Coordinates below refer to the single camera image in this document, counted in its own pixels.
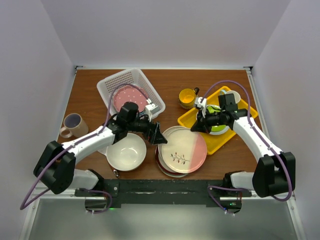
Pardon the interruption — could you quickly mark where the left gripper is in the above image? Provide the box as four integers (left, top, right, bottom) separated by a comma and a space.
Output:
126, 111, 167, 145

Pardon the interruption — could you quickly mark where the blue polka dot plate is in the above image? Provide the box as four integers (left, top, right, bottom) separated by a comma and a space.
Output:
117, 108, 146, 116

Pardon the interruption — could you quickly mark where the small metal utensil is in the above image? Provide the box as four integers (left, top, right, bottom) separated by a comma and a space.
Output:
111, 167, 120, 178

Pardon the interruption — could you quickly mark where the purple cable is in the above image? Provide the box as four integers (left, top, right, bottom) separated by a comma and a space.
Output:
201, 79, 293, 202
19, 86, 151, 211

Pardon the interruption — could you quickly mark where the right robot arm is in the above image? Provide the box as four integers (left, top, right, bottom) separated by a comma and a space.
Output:
191, 93, 296, 201

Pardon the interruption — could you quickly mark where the cream pink floral plate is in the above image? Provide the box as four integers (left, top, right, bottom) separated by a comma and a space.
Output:
158, 126, 207, 174

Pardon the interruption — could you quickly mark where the green white bowl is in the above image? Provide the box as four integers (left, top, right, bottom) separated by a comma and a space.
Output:
198, 104, 230, 136

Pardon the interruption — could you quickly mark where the yellow mug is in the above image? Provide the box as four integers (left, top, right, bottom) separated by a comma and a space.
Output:
178, 87, 200, 103

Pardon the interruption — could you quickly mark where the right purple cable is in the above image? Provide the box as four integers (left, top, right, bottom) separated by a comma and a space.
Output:
201, 79, 293, 202

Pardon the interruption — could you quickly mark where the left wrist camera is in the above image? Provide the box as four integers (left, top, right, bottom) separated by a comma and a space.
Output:
144, 98, 160, 122

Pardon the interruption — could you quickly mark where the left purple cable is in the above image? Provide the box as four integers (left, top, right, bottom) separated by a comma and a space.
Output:
19, 86, 151, 211

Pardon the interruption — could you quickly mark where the white plastic basket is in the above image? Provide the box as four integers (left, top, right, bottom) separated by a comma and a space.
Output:
96, 68, 166, 119

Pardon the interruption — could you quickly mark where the pink beige mug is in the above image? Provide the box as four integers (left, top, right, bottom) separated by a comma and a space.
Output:
59, 113, 89, 139

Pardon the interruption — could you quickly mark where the pink polka dot plate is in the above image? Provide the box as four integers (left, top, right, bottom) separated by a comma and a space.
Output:
113, 85, 149, 113

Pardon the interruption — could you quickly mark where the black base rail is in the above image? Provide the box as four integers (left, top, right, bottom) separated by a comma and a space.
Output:
75, 178, 252, 210

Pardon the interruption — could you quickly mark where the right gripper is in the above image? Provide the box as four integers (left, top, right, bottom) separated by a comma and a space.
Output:
190, 107, 226, 134

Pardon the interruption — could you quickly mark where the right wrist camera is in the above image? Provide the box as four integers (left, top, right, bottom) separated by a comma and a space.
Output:
194, 97, 207, 117

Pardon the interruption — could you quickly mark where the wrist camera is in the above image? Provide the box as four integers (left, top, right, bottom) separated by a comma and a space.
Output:
144, 98, 160, 122
194, 97, 207, 117

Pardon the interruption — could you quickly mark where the clear plastic scrap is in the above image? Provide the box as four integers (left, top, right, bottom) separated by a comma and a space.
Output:
98, 147, 107, 155

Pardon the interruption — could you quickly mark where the white ceramic bowl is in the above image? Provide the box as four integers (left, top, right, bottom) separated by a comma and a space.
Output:
106, 133, 147, 172

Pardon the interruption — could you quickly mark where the light blue mug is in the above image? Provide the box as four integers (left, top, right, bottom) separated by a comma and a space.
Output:
220, 89, 241, 104

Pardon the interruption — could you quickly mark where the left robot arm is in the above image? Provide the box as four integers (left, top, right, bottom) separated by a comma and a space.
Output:
33, 102, 168, 196

